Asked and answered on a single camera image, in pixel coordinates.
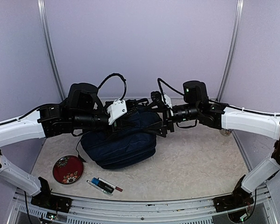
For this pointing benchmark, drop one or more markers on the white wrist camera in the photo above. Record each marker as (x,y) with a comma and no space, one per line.
(159,97)
(117,111)

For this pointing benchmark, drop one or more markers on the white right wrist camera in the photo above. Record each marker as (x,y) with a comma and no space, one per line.
(159,97)

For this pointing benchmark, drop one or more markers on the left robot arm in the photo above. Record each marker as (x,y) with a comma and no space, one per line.
(81,110)

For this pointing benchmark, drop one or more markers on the red white marker pen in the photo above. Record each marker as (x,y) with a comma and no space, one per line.
(112,185)

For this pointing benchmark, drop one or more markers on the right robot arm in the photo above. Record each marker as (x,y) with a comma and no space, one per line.
(199,108)

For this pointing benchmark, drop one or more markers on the navy blue student backpack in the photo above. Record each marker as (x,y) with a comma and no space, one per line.
(128,146)

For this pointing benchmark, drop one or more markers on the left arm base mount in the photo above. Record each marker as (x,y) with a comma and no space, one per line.
(45,199)

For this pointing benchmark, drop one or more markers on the black blue highlighter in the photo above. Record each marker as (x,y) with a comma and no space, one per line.
(102,185)

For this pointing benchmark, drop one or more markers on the aluminium front rail frame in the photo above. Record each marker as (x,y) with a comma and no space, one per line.
(102,211)

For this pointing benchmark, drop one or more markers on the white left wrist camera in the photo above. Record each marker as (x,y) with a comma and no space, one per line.
(117,111)

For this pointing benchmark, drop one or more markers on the red floral plate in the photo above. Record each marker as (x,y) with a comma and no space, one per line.
(68,169)

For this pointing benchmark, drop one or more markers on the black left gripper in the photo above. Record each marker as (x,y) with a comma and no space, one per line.
(119,124)

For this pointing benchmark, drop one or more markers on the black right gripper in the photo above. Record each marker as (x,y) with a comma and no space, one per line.
(167,119)

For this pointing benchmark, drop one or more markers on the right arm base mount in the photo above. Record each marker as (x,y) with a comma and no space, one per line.
(236,199)

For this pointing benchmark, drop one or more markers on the floral ceramic mug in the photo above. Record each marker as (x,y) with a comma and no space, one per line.
(225,132)

